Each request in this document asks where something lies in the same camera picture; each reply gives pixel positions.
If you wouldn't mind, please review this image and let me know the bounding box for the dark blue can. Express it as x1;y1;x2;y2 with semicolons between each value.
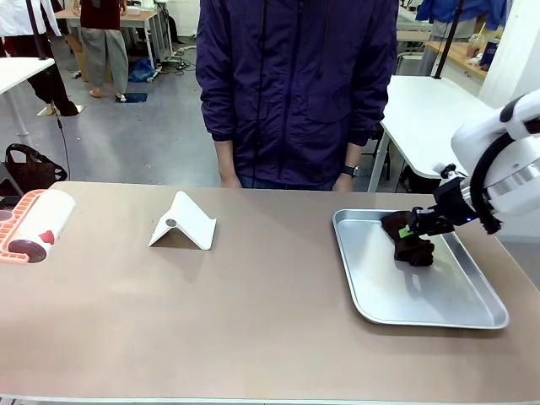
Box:
478;37;501;73

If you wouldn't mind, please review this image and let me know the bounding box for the white folded stand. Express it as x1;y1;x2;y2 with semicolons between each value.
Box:
147;190;218;252

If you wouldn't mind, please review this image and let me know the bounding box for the white table with thin leg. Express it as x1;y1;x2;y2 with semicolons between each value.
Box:
0;56;57;137

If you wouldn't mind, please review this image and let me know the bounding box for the metal tray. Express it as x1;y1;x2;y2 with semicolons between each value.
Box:
332;208;510;331

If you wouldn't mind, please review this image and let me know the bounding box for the white power strip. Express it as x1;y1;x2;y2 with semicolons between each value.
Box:
161;45;192;72

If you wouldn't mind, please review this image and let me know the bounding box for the person's right hand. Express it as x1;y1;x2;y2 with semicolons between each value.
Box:
219;171;243;190

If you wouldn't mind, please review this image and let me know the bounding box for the blue plastic bag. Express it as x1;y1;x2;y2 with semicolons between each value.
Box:
127;56;155;84

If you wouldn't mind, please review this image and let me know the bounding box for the dark brown cloth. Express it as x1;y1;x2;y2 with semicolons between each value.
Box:
381;210;436;268

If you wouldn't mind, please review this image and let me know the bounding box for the wooden table with white frame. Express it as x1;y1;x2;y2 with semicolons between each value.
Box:
53;7;160;73

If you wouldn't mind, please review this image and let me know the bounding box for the person in maroon top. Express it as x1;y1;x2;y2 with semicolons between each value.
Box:
70;0;130;101

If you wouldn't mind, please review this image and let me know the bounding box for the wooden counter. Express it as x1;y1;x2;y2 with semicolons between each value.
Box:
424;39;490;80

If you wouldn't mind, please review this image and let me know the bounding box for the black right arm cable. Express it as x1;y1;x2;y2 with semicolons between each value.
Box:
468;129;504;236

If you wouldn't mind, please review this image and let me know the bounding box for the black pole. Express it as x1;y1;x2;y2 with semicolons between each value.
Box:
434;0;462;81
24;0;48;61

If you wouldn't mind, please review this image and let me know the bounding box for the person's left forearm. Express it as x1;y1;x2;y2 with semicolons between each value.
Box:
342;142;365;170

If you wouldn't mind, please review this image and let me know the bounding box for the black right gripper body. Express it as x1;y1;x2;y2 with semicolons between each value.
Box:
433;176;481;231

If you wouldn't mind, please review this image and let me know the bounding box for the person's right forearm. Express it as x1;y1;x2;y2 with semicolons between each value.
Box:
213;140;238;176

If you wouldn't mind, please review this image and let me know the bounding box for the black handbag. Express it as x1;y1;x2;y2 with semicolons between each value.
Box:
4;143;69;192

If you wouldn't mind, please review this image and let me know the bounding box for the clear plastic drink cup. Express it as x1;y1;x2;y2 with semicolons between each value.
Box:
465;30;487;65

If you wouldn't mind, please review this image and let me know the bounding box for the blue jacket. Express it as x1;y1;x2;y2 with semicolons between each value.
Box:
415;0;510;31

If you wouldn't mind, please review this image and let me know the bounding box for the orange roller holder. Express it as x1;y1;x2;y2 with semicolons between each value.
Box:
0;189;57;267

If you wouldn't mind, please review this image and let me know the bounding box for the black floor cable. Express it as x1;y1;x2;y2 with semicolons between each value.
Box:
49;100;73;181

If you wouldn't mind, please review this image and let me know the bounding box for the person in purple jacket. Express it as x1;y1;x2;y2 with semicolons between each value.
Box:
194;0;400;192

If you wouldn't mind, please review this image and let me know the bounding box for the white lint roller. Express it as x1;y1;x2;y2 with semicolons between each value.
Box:
7;188;78;265

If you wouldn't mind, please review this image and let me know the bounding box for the cardboard box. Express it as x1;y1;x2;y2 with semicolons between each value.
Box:
64;32;93;84

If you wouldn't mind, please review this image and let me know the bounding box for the person in white coat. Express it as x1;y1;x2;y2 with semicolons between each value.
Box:
0;0;80;118

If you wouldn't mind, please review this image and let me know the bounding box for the large white table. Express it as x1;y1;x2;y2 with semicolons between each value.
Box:
365;74;495;193

